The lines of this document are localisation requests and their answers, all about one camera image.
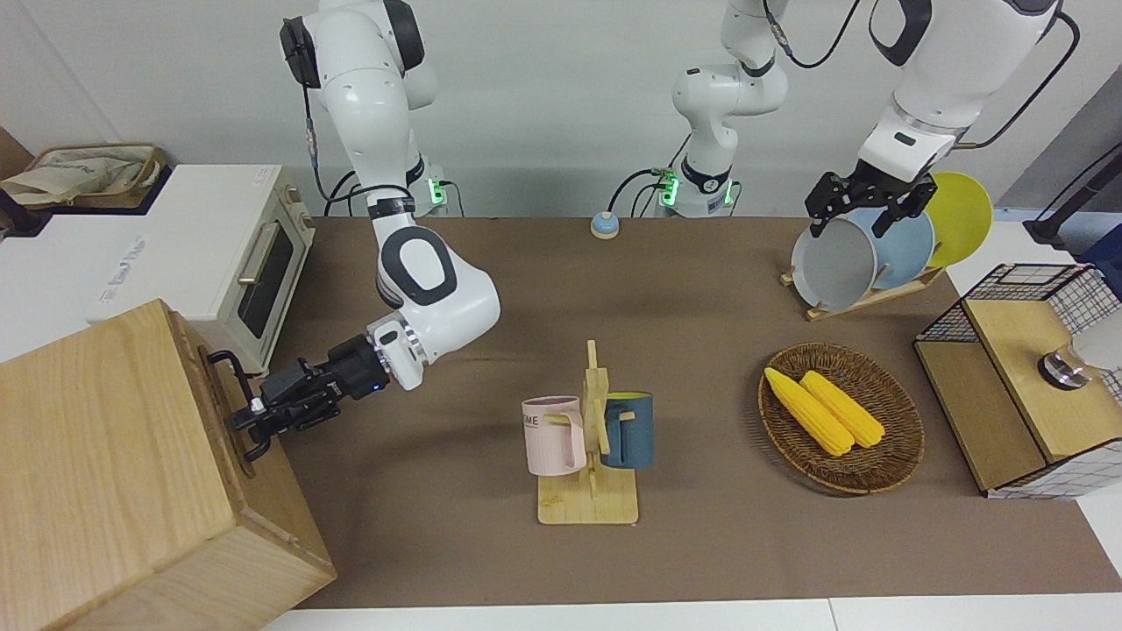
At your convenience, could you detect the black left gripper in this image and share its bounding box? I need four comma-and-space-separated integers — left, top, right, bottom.
806, 168, 938, 239

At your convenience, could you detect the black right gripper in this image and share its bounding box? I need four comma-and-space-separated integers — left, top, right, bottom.
230, 336, 394, 439

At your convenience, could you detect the wooden drawer with black handle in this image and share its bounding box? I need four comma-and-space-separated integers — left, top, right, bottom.
165, 302, 338, 579

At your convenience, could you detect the light wooden drawer cabinet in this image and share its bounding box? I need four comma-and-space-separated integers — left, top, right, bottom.
0, 299, 337, 631

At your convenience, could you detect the light blue plate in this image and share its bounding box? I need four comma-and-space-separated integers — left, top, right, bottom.
846, 206, 937, 292

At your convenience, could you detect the grey plate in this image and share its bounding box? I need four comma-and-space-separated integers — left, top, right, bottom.
791, 217, 879, 312

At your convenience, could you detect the wooden plate rack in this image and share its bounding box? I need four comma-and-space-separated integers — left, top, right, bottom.
780, 266, 948, 323

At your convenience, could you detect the yellow plate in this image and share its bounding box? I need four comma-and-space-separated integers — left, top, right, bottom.
925, 172, 994, 269

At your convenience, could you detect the white toaster oven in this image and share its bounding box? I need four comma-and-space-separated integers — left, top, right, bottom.
88, 164, 316, 379

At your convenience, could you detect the black stand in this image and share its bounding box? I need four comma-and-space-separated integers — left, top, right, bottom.
1024, 145, 1122, 251

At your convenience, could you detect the brown wicker basket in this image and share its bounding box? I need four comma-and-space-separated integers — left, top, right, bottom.
758, 343, 926, 496

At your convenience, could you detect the yellow corn cob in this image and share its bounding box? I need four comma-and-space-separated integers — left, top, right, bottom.
799, 371, 886, 449
764, 366, 856, 457

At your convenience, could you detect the brown table mat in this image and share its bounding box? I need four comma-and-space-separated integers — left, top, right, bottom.
254, 216, 1122, 610

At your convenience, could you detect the clear glass cup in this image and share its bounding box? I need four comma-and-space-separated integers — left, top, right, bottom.
1039, 326, 1122, 392

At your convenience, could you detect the pink mug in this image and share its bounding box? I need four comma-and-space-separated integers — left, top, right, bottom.
522, 396, 588, 477

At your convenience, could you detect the beige cloth bag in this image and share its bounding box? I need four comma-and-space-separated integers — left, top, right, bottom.
0, 151, 159, 207

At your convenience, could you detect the wooden mug rack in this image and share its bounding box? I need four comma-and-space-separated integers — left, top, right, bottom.
536, 340, 641, 527

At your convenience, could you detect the dark blue mug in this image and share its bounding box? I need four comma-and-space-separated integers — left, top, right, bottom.
600, 391, 656, 470

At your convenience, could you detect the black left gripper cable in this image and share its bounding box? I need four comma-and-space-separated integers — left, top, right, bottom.
957, 9, 1081, 150

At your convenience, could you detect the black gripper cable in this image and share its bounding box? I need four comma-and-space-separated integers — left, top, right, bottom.
957, 9, 1081, 150
302, 83, 360, 211

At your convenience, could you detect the wire and wood shelf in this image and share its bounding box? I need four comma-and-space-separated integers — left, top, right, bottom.
914, 263, 1122, 500

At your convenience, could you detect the black left arm base cable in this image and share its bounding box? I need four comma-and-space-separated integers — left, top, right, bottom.
609, 131, 693, 218

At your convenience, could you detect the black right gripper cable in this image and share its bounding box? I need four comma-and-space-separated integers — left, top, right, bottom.
302, 83, 360, 211

